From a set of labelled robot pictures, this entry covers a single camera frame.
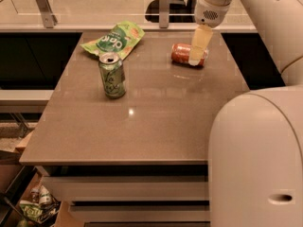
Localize lower cabinet drawer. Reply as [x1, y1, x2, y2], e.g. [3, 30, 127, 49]
[69, 205, 210, 223]

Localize cabinet drawer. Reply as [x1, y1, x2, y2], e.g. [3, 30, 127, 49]
[43, 176, 209, 201]
[69, 205, 210, 223]

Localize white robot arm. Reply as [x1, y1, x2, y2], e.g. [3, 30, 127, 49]
[195, 0, 303, 227]

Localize cans in left bin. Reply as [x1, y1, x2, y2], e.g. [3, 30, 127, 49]
[30, 185, 53, 207]

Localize upper cabinet drawer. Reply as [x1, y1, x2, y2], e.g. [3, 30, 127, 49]
[43, 176, 209, 201]

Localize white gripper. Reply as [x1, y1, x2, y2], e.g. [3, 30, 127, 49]
[188, 0, 231, 66]

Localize middle metal railing bracket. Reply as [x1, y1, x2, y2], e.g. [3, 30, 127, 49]
[159, 0, 169, 28]

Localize left metal railing bracket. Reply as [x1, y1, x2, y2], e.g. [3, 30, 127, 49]
[35, 0, 58, 28]

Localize green chip bag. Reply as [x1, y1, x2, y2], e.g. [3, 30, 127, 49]
[81, 21, 145, 60]

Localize red coke can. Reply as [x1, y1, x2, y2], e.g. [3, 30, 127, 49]
[170, 44, 208, 66]

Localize metal railing bracket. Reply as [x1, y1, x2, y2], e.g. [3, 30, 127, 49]
[159, 0, 169, 28]
[35, 0, 58, 28]

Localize black office chair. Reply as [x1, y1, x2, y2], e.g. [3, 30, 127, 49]
[145, 0, 197, 23]

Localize green LaCroix can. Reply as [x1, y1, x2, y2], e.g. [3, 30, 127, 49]
[98, 52, 126, 98]

